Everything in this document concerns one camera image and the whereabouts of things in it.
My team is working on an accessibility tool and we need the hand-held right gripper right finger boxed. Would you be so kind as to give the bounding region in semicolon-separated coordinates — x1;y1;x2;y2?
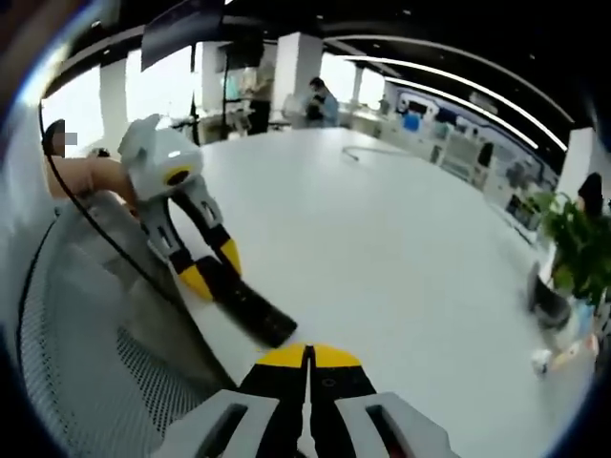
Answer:
305;343;462;458

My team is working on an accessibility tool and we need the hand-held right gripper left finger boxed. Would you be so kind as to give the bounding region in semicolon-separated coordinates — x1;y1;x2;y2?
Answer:
159;342;311;458

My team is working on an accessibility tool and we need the black remote control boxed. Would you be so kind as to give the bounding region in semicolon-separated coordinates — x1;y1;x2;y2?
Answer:
197;255;299;348

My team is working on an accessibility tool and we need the person's left hand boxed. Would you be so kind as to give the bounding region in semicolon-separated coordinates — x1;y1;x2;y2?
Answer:
88;159;142;216

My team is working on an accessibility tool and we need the dark hanging screen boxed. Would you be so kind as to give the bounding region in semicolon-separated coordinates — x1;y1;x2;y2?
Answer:
141;2;225;59

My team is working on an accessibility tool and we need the white mesh office chair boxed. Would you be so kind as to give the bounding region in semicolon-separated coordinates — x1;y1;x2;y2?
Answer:
16;190;240;458

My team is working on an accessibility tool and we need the small white object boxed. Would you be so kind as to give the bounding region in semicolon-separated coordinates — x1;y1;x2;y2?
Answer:
531;349;554;378

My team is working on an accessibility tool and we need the beige plush toy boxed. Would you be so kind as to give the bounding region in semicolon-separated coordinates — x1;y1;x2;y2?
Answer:
548;333;600;373

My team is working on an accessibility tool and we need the light blue plastic bag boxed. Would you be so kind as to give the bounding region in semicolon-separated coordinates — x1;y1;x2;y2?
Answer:
570;300;600;338

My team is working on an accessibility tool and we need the ceiling light strip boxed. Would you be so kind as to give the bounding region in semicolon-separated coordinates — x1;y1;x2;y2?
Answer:
341;54;570;152
381;75;538;150

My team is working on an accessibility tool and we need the green potted plant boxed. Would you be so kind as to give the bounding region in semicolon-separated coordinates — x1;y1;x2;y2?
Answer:
537;190;611;309

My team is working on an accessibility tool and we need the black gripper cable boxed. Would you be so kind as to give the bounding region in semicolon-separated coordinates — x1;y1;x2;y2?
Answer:
39;94;192;311

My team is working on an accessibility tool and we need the black cable on table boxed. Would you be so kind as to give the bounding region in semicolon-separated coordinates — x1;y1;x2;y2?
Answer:
342;142;407;163

